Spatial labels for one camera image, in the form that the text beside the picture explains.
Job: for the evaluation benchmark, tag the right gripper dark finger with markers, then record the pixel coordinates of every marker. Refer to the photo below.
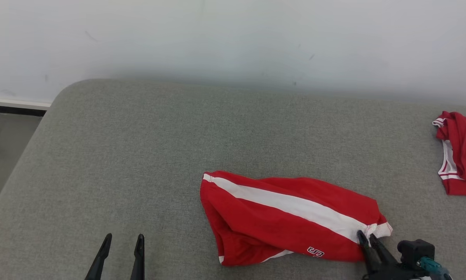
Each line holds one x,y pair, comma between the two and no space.
367,251
382,251

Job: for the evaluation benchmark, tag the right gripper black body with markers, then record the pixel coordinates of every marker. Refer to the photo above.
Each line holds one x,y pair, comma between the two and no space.
392,272

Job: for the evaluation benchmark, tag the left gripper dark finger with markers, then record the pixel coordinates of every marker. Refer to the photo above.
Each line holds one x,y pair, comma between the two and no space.
100,258
138,258

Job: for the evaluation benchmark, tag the red shorts with white stripe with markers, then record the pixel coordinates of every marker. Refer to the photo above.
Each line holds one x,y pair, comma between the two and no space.
275,217

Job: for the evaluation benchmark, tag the red basketball jersey number 23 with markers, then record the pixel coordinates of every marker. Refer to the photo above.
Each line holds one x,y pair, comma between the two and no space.
464,155

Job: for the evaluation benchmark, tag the white and black skirting board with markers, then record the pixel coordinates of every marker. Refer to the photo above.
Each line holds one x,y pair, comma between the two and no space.
15,105

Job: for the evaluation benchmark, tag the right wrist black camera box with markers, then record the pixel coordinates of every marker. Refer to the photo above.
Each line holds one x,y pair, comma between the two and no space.
415,251

